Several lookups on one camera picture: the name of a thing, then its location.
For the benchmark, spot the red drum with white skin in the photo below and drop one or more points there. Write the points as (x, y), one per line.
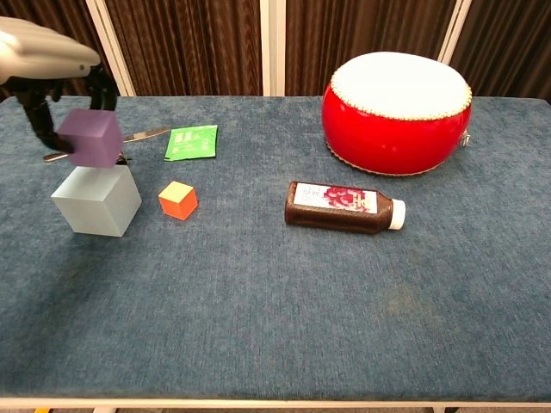
(387, 137)

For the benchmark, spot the black binder clip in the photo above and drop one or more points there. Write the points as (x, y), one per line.
(123, 162)

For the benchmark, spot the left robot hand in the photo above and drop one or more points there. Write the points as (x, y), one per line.
(39, 56)

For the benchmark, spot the dark brown ribbed screen panel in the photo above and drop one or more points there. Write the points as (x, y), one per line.
(508, 43)
(185, 43)
(344, 26)
(64, 15)

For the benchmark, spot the white screen frame post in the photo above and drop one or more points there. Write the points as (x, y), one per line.
(272, 47)
(109, 47)
(454, 30)

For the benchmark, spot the small orange cube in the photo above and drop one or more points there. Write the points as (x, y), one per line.
(176, 204)

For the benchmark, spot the purple cube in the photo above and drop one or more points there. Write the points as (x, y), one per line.
(92, 139)

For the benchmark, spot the large light blue cube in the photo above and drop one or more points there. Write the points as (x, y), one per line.
(94, 206)

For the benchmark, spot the green sachet packet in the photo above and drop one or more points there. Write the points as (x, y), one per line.
(191, 142)

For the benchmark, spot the blue table cloth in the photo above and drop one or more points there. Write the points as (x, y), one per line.
(301, 322)

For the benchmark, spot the metal table knife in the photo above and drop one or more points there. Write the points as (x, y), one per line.
(146, 134)

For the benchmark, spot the brown bottle with floral label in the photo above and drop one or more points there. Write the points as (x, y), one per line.
(336, 215)

